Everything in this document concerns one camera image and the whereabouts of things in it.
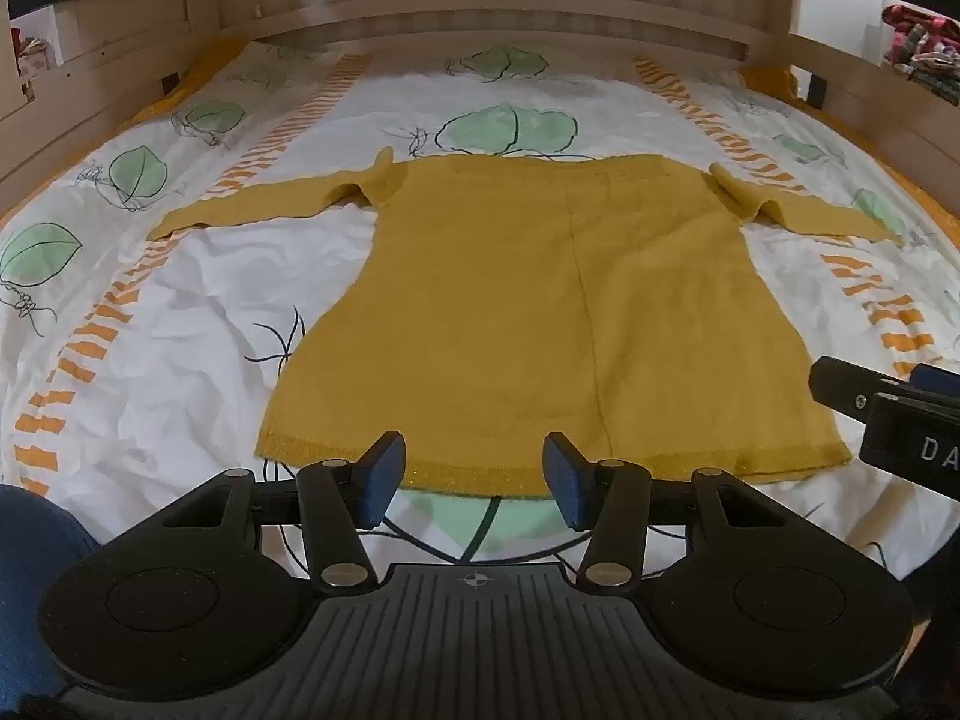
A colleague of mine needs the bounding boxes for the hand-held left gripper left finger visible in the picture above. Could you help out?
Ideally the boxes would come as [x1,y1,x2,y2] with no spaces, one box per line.
[162,431,407,594]

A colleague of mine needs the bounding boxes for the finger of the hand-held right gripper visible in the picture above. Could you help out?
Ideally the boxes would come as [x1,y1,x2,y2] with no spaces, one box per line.
[808,356,913,429]
[910,362,960,401]

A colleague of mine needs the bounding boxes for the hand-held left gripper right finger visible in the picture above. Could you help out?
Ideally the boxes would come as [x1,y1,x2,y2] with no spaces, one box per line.
[544,432,791,591]

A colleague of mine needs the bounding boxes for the yellow knitted sweater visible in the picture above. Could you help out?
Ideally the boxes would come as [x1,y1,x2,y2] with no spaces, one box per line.
[146,146,907,500]

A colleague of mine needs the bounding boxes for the white leaf print duvet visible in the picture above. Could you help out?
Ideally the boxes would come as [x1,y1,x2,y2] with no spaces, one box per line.
[0,37,960,565]

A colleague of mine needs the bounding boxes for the red patterned bags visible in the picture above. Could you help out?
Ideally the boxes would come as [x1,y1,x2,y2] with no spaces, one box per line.
[881,4,960,103]

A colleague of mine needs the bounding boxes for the person's blue trouser leg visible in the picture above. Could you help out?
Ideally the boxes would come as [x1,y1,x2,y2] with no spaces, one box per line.
[0,484,100,700]

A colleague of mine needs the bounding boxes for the patterned cloth pile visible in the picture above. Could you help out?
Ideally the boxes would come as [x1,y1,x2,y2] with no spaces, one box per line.
[10,24,59,82]

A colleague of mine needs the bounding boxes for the wooden bed frame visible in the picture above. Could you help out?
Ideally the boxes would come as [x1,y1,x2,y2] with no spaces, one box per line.
[0,0,960,220]

